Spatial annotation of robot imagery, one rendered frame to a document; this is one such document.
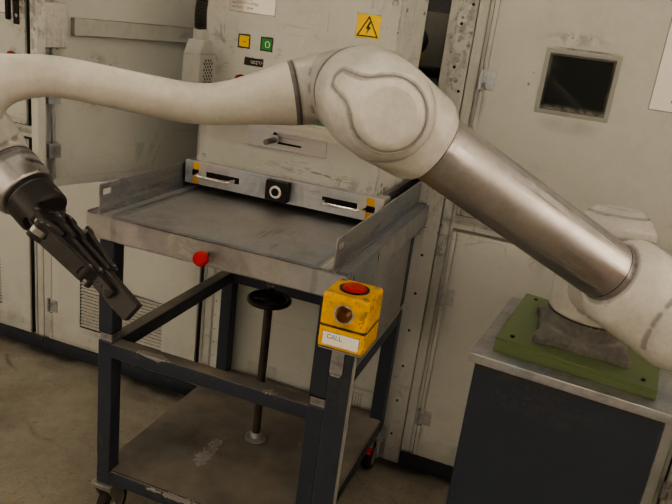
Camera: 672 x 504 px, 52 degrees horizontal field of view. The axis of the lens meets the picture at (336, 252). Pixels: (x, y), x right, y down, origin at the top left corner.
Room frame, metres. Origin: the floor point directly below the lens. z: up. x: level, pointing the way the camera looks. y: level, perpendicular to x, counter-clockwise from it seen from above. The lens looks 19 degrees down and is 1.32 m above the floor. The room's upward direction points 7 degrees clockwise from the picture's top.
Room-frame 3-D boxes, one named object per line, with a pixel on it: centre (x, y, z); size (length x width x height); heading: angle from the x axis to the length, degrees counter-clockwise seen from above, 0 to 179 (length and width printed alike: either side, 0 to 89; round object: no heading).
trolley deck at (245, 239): (1.68, 0.16, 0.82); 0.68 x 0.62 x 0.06; 162
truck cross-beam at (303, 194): (1.70, 0.15, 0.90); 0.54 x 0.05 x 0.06; 72
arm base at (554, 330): (1.30, -0.51, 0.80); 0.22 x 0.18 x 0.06; 163
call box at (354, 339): (1.06, -0.04, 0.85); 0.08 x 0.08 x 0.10; 72
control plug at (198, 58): (1.68, 0.38, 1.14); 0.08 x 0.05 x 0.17; 162
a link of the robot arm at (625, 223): (1.27, -0.51, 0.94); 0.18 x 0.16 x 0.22; 12
